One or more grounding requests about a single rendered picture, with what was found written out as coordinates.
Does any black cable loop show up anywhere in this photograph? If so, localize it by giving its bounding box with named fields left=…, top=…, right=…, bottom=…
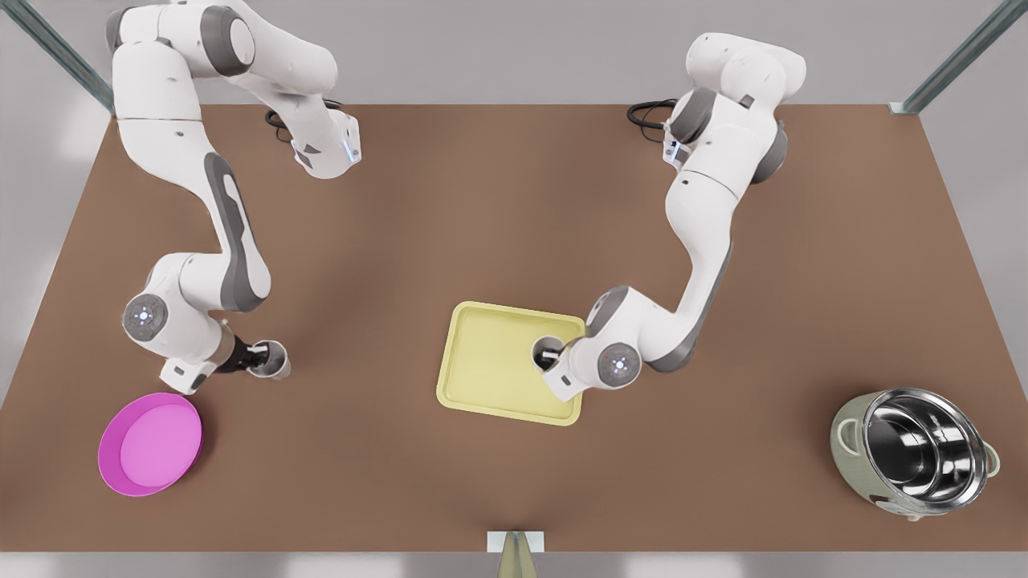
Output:
left=626, top=99, right=680, bottom=134
left=264, top=99, right=346, bottom=146

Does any silver frame post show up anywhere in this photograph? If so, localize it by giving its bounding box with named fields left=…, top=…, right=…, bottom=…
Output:
left=14, top=0, right=116, bottom=114
left=487, top=530, right=545, bottom=578
left=889, top=0, right=1028, bottom=116

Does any white IKEA cup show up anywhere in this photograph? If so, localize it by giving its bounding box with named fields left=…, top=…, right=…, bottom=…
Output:
left=246, top=340, right=292, bottom=381
left=531, top=336, right=569, bottom=372

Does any yellow rectangular tray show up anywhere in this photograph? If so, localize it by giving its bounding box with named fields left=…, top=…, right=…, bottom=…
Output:
left=436, top=301, right=587, bottom=426

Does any green pot with steel inside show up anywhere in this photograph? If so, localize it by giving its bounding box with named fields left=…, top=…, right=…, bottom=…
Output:
left=830, top=388, right=1001, bottom=522

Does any pink round bowl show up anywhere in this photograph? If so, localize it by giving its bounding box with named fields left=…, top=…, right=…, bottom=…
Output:
left=98, top=392, right=203, bottom=497

